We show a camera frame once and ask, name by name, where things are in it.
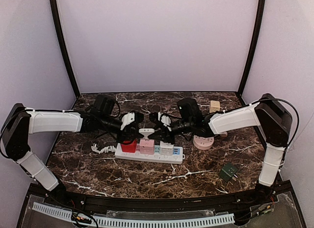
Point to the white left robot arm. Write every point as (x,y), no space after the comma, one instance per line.
(27,133)

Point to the small white adapter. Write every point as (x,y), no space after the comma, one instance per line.
(146,132)

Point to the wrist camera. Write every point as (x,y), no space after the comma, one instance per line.
(131,117)
(160,120)

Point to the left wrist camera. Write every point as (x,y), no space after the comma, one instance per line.
(131,117)

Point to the black front frame rail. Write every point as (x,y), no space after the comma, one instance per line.
(234,202)

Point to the pink cube socket adapter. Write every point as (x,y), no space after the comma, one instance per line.
(147,146)

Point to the light blue cable duct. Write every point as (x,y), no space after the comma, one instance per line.
(124,220)

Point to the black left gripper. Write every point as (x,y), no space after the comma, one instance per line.
(130,129)

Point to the white power strip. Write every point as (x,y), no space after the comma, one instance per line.
(176,158)

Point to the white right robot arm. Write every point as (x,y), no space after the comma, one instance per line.
(268,113)

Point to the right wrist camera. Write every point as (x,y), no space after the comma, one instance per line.
(160,120)

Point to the beige cube adapter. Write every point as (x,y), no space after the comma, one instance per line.
(214,106)

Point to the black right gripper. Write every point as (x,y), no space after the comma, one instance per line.
(161,129)

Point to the red cube socket adapter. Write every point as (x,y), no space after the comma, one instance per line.
(129,146)

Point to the dark green cube adapter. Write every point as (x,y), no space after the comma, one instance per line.
(227,172)

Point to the white cube tiger adapter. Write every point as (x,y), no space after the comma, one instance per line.
(166,148)

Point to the pink round socket hub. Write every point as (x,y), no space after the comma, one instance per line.
(203,143)

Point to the black corner frame post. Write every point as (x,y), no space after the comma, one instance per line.
(63,47)

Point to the black right corner post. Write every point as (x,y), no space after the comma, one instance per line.
(252,48)

